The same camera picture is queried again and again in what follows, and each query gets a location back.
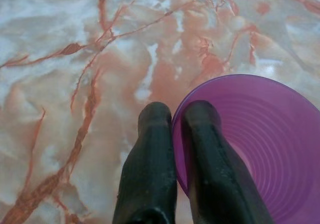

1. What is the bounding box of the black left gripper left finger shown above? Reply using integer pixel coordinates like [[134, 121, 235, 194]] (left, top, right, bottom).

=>
[[111, 101, 183, 224]]

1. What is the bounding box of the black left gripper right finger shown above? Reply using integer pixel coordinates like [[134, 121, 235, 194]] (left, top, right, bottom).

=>
[[183, 101, 275, 224]]

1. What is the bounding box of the purple plastic bowl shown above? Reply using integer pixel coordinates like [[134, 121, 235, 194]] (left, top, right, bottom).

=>
[[171, 74, 320, 224]]

